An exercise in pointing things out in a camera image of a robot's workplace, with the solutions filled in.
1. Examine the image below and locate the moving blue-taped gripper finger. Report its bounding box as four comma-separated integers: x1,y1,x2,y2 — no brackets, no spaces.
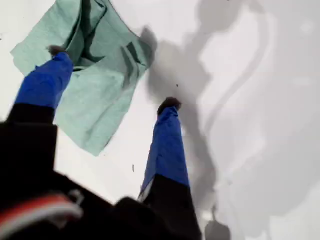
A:
6,44,75,125

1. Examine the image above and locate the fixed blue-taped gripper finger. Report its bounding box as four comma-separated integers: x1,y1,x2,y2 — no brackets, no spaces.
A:
138,96,203,231

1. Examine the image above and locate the pale green T-shirt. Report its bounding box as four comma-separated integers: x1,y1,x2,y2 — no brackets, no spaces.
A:
9,0,154,158

